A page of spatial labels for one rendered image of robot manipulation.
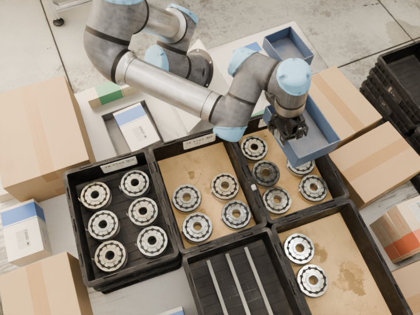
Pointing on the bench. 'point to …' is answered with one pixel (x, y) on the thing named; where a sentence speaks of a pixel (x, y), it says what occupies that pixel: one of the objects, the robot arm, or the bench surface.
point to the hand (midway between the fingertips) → (280, 134)
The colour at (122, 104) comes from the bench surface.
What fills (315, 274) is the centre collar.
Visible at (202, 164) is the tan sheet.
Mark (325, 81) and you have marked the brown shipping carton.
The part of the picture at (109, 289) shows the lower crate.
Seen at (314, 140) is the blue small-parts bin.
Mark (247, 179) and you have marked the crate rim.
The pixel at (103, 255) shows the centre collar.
